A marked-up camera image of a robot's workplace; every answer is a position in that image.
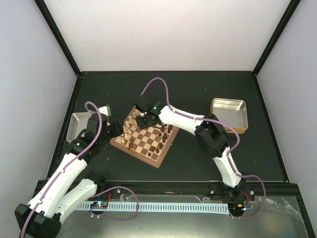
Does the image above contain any black corner frame post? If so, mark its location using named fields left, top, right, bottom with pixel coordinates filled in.
left=34, top=0, right=81, bottom=77
left=252, top=0, right=301, bottom=76

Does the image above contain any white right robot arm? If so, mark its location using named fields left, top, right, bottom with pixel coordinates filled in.
left=134, top=98, right=244, bottom=200

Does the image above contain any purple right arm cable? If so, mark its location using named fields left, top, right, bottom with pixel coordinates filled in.
left=140, top=77, right=267, bottom=220

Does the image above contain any black right corner frame post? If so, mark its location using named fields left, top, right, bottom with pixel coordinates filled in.
left=252, top=0, right=301, bottom=76

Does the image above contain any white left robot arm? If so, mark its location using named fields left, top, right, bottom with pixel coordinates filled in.
left=14, top=113, right=123, bottom=238

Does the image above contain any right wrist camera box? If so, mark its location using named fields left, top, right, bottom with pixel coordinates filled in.
left=134, top=96, right=153, bottom=117

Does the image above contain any wooden chess board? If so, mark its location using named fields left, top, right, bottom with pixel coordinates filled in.
left=110, top=108, right=179, bottom=168

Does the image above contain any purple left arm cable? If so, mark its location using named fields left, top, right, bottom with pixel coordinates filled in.
left=19, top=101, right=139, bottom=238

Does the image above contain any tall brown chess piece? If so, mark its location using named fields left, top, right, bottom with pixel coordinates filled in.
left=128, top=138, right=134, bottom=150

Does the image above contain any white slotted cable duct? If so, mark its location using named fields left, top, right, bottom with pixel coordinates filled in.
left=75, top=201, right=229, bottom=215

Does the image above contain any gold metal tin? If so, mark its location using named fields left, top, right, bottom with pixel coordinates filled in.
left=211, top=98, right=249, bottom=134

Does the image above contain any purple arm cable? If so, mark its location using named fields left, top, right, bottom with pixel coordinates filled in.
left=140, top=77, right=267, bottom=220
left=19, top=101, right=139, bottom=238

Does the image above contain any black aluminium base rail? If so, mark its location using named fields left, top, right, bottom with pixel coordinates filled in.
left=37, top=180, right=310, bottom=238

